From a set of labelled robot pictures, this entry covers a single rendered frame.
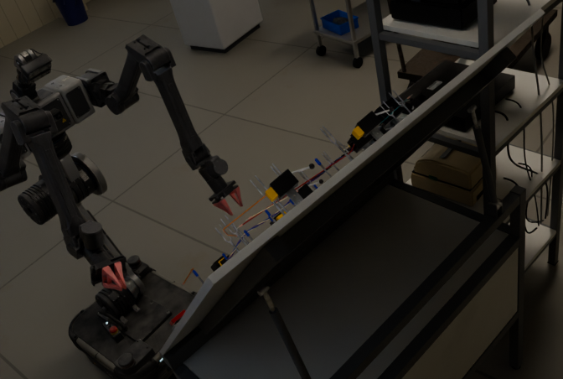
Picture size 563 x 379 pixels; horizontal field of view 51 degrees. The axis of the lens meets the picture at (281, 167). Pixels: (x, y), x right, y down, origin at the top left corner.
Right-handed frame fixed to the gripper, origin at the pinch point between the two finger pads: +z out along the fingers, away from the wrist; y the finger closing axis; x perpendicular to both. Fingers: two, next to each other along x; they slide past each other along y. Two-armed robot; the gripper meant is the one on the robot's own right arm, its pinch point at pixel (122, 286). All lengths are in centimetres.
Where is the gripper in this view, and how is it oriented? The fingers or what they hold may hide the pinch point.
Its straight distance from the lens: 171.7
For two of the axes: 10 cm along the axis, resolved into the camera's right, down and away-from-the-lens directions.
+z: 6.3, 4.2, -6.5
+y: 7.7, -2.5, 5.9
